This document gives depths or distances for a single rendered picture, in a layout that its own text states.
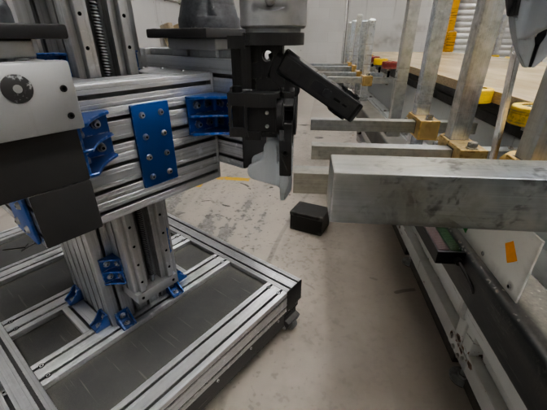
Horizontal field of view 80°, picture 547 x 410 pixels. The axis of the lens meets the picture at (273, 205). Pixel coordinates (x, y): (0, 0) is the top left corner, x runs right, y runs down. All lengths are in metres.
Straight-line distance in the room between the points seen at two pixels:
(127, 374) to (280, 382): 0.48
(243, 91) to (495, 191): 0.30
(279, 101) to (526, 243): 0.37
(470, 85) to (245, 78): 0.48
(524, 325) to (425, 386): 0.82
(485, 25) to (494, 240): 0.38
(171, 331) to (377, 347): 0.74
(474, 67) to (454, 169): 0.58
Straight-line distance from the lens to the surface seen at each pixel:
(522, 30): 0.46
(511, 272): 0.57
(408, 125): 0.97
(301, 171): 0.45
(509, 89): 0.51
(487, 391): 1.18
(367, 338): 1.40
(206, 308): 1.18
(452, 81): 1.28
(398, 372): 1.33
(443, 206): 0.19
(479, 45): 0.76
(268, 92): 0.41
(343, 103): 0.42
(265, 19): 0.39
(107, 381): 1.08
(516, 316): 0.55
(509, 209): 0.21
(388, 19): 8.44
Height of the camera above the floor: 1.02
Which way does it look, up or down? 27 degrees down
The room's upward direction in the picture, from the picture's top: straight up
